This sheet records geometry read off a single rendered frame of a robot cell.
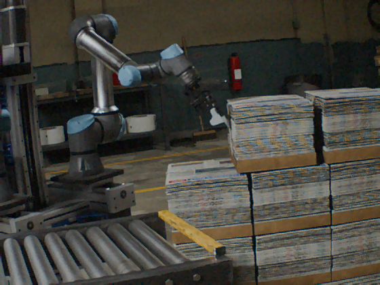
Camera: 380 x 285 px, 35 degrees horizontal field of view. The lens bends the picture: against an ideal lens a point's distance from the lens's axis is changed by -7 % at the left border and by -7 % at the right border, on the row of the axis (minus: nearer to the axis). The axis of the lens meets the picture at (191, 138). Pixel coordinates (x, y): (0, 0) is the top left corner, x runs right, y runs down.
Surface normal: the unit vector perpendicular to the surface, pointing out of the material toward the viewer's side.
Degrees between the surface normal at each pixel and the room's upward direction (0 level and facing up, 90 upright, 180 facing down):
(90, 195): 90
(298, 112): 90
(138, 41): 90
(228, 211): 90
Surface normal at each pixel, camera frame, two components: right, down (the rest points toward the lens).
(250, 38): 0.35, 0.10
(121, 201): 0.81, 0.01
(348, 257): 0.00, 0.14
